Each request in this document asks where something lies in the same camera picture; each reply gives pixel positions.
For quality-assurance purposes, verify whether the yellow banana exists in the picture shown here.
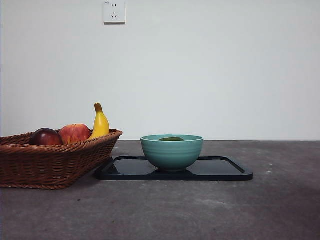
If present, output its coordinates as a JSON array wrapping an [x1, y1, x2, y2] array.
[[87, 102, 111, 140]]

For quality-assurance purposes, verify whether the green avocado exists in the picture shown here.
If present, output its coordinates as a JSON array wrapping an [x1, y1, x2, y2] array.
[[158, 136, 185, 142]]

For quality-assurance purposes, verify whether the teal ribbed bowl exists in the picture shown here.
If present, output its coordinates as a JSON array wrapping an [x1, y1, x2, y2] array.
[[140, 134, 205, 172]]

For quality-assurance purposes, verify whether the white wall socket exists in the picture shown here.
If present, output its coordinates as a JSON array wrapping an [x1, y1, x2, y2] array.
[[103, 0, 126, 25]]

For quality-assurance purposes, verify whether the red apple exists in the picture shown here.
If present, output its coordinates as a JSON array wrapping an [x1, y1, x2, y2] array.
[[58, 123, 91, 145]]

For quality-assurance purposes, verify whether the dark red plum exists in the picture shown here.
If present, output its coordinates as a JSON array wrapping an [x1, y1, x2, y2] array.
[[30, 127, 64, 146]]

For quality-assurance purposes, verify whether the black rectangular tray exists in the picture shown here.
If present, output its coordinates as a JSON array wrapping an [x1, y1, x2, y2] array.
[[93, 155, 254, 181]]

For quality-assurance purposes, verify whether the brown wicker basket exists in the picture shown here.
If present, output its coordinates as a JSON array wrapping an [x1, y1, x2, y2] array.
[[0, 128, 124, 190]]

